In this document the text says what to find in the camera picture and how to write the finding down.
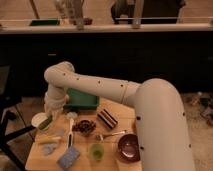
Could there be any black white striped block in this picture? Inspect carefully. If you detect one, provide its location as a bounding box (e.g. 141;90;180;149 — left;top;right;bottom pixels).
97;109;118;130

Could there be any green plastic cup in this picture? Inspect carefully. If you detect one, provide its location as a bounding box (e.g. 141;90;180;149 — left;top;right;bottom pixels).
89;144;104;161

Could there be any silver fork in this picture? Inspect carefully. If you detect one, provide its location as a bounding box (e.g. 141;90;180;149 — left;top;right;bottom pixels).
95;130;127;141

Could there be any green object on counter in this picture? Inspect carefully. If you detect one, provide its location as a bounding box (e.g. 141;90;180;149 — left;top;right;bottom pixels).
29;19;60;26

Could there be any blue sponge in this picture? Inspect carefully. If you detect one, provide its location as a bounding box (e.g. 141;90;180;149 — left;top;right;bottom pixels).
57;146;80;171

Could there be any bowl of dark grapes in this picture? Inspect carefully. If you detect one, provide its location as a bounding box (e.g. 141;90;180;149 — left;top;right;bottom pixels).
72;120;96;137

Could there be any grey crumpled cloth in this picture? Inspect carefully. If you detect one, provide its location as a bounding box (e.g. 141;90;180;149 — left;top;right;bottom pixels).
42;143;57;155

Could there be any black chair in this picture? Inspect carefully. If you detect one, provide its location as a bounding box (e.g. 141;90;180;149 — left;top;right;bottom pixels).
0;66;34;171

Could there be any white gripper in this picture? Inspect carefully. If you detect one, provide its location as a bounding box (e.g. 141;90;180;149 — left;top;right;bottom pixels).
44;87;68;114

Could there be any dark brown bowl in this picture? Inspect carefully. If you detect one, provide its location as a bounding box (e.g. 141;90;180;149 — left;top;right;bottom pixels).
117;134;140;163

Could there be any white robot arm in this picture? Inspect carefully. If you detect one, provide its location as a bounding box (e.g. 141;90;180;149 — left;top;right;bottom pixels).
44;61;196;171

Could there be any white paper cup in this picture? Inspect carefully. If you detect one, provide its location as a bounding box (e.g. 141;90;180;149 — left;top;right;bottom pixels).
31;112;51;131

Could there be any green plastic tray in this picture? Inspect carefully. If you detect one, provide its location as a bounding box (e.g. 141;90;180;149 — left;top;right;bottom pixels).
64;88;99;110

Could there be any green pepper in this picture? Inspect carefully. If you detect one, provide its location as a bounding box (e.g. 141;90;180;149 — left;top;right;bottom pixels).
38;116;52;130

